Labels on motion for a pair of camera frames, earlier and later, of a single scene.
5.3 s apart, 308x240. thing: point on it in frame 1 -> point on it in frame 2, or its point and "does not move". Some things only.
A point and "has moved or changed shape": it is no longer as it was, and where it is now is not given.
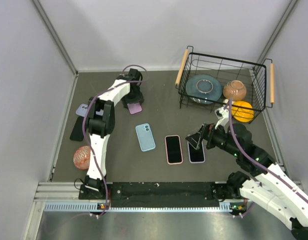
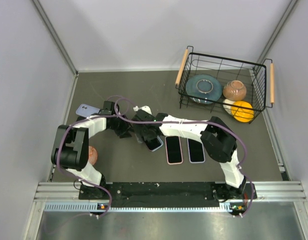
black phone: (196, 155) does not move
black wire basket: (243, 89) does not move
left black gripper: (138, 98) -> (123, 132)
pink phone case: (173, 149) does not move
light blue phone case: (145, 137) has moved or changed shape
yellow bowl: (241, 114) does not move
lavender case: (82, 110) does not move
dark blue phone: (173, 149) does not move
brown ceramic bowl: (235, 89) does not move
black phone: (77, 132) has moved or changed shape
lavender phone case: (196, 156) does not move
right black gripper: (206, 132) -> (138, 129)
